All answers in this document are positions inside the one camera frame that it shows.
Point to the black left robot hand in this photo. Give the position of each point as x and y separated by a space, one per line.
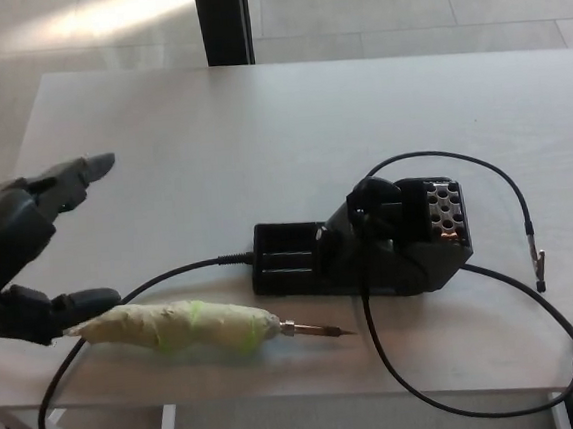
7 234

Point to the tape-wrapped soldering iron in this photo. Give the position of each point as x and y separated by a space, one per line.
175 324

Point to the black soldering station base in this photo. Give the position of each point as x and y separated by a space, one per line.
421 268

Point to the black vertical pillar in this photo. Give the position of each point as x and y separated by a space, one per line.
224 24

